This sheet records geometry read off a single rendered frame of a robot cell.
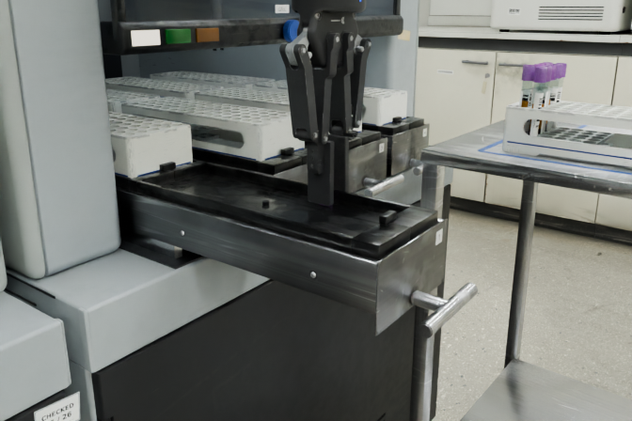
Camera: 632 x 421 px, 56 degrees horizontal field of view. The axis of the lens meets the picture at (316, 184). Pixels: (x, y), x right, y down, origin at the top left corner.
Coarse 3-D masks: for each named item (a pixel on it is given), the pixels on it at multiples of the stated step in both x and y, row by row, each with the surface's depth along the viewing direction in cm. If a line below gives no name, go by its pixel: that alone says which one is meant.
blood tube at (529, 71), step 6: (528, 66) 80; (528, 72) 80; (534, 72) 80; (522, 78) 80; (528, 78) 80; (522, 84) 81; (528, 84) 80; (522, 90) 81; (528, 90) 80; (522, 96) 81; (528, 96) 80; (522, 102) 81; (528, 102) 81
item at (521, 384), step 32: (608, 128) 99; (448, 160) 82; (480, 160) 79; (512, 160) 78; (544, 160) 78; (608, 192) 70; (512, 288) 127; (416, 320) 92; (512, 320) 128; (416, 352) 93; (512, 352) 130; (416, 384) 94; (512, 384) 121; (544, 384) 121; (576, 384) 121; (416, 416) 96; (480, 416) 112; (512, 416) 112; (544, 416) 112; (576, 416) 112; (608, 416) 112
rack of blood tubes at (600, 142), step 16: (512, 112) 81; (528, 112) 80; (544, 112) 78; (560, 112) 77; (576, 112) 78; (592, 112) 77; (608, 112) 77; (624, 112) 77; (512, 128) 82; (560, 128) 86; (576, 128) 86; (624, 128) 73; (512, 144) 82; (544, 144) 79; (560, 144) 78; (576, 144) 77; (592, 144) 76; (608, 144) 83; (624, 144) 82; (576, 160) 77; (592, 160) 76; (608, 160) 75; (624, 160) 74
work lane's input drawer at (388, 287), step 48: (144, 192) 69; (192, 192) 70; (240, 192) 70; (288, 192) 70; (336, 192) 66; (192, 240) 64; (240, 240) 60; (288, 240) 56; (336, 240) 54; (384, 240) 52; (432, 240) 58; (336, 288) 54; (384, 288) 52; (432, 288) 60
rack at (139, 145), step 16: (112, 112) 87; (112, 128) 75; (128, 128) 75; (144, 128) 77; (160, 128) 75; (176, 128) 75; (112, 144) 72; (128, 144) 70; (144, 144) 72; (160, 144) 74; (176, 144) 76; (128, 160) 71; (144, 160) 72; (160, 160) 74; (176, 160) 76; (192, 160) 79; (128, 176) 72
